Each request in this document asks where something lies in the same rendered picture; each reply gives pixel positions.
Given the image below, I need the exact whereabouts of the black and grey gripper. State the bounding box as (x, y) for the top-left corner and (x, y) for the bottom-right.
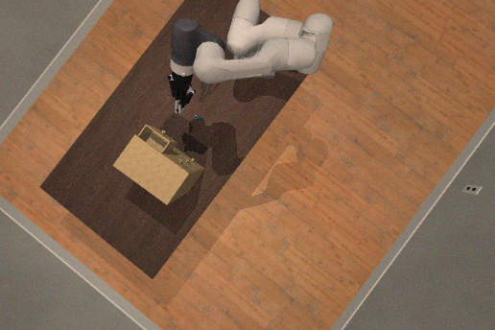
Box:
(168, 71), (196, 114)

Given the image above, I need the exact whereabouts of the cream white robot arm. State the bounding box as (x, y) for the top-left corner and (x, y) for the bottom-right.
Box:
(170, 0), (333, 84)

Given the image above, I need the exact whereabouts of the tan wooden chest of drawers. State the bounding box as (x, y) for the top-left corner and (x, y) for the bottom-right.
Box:
(113, 134), (205, 205)

